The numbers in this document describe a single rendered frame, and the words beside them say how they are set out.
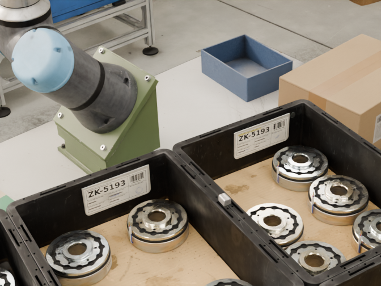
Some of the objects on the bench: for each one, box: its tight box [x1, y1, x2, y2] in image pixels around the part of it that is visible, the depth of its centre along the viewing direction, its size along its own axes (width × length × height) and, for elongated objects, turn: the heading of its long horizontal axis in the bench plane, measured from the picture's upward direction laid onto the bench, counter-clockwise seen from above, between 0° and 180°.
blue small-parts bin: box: [201, 34, 293, 102], centre depth 188 cm, size 20×15×7 cm
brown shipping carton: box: [278, 34, 381, 150], centre depth 163 cm, size 30×22×16 cm
